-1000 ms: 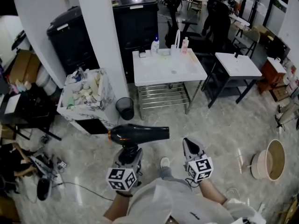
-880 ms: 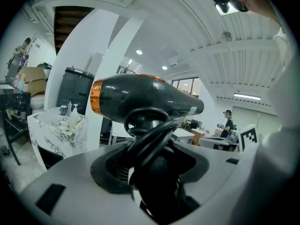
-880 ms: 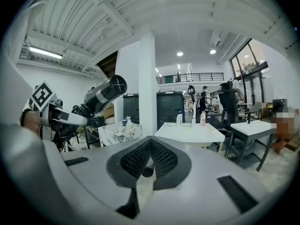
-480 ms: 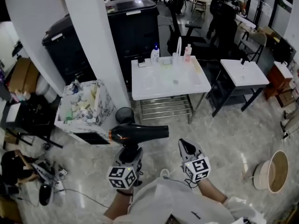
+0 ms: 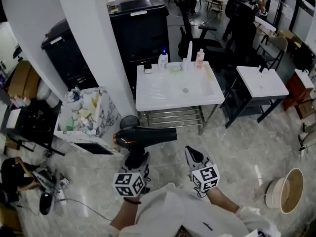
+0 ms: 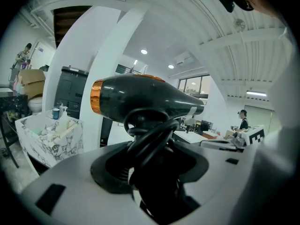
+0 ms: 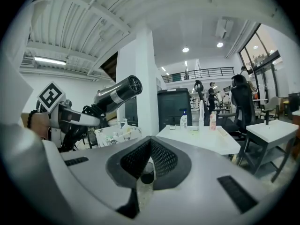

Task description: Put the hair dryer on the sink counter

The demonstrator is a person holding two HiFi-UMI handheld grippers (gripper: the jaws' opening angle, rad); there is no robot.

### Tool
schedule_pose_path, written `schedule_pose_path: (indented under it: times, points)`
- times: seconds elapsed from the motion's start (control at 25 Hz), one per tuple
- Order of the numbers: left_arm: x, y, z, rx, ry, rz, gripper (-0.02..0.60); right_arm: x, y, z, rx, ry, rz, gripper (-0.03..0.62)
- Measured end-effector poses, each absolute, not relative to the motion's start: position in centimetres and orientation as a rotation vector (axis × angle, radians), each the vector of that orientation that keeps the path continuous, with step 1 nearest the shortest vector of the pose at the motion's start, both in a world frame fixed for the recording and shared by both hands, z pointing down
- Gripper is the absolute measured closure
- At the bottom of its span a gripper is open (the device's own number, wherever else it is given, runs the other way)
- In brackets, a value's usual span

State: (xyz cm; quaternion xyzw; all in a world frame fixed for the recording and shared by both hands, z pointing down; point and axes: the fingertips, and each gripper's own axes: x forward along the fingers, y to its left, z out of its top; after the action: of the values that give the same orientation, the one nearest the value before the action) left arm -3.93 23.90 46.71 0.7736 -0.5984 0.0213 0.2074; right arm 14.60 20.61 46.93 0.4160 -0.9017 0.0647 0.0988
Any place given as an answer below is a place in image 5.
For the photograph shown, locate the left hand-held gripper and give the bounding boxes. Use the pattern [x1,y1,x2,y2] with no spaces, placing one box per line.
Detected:
[113,151,152,198]

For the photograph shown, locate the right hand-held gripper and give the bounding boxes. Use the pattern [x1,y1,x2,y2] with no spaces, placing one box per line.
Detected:
[185,146,221,193]

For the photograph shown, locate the black hair dryer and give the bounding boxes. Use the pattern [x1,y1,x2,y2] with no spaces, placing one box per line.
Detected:
[113,125,178,169]

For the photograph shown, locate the person's right forearm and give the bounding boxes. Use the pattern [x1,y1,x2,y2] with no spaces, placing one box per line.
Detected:
[206,187,240,213]

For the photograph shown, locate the person's left forearm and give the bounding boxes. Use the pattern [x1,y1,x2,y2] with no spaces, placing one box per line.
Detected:
[110,197,149,232]

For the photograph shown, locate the black metal sink stand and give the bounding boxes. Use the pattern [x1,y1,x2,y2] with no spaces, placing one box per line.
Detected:
[220,68,285,129]

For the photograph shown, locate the white sink counter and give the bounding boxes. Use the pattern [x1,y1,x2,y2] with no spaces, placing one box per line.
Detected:
[135,61,225,112]

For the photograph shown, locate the small white sink basin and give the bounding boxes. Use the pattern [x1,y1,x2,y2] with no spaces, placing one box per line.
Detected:
[236,65,290,99]

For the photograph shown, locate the black mesh wastebasket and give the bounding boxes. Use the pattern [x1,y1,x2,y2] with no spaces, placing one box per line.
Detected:
[119,115,141,131]

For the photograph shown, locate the person's white shirt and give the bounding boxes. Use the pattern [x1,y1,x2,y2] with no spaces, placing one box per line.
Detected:
[108,183,282,237]

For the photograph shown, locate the marble patterned storage box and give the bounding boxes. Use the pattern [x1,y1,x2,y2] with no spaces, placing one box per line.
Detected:
[53,86,122,156]

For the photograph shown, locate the white power strip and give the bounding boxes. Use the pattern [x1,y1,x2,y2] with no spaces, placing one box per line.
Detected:
[55,188,68,206]

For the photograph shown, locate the yellow sponge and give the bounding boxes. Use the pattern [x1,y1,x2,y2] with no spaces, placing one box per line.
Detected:
[204,65,215,83]

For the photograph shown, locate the white round basin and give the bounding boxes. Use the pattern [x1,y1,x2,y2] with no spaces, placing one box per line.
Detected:
[264,177,288,209]

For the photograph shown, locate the pink bottle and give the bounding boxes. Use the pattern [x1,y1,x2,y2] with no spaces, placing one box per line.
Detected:
[195,48,205,70]

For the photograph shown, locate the black computer mouse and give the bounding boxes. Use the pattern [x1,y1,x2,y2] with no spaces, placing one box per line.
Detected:
[39,192,55,216]

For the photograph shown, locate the white lotion pump bottle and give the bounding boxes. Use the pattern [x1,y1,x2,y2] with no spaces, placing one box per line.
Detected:
[158,47,169,73]

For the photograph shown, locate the wooden basin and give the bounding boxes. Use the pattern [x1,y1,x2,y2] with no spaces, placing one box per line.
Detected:
[279,167,305,215]

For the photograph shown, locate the white faucet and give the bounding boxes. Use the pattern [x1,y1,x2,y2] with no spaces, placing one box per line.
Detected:
[182,40,194,72]

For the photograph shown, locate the black side table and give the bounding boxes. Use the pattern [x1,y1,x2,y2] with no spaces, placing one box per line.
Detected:
[0,87,66,157]

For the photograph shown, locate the black office chair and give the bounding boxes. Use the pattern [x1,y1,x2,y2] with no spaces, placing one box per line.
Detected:
[173,0,225,68]

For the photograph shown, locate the wooden cabinet white top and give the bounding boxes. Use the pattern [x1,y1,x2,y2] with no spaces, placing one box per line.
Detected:
[282,69,316,113]

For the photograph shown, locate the black bag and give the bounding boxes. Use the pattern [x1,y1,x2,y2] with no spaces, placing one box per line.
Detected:
[0,157,38,202]

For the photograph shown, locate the large black wheeled bin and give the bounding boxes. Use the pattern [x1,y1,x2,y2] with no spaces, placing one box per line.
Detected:
[40,18,100,91]
[108,0,171,95]

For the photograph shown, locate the beige folding chair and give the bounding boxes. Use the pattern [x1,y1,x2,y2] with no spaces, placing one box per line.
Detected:
[256,33,289,71]

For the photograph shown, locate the wooden chair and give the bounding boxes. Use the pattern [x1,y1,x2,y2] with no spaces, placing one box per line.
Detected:
[206,0,227,20]

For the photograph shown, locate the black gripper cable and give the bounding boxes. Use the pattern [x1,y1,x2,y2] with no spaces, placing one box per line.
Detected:
[192,186,207,198]

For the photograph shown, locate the black bracelet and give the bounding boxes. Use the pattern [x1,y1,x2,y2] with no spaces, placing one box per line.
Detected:
[123,197,142,205]

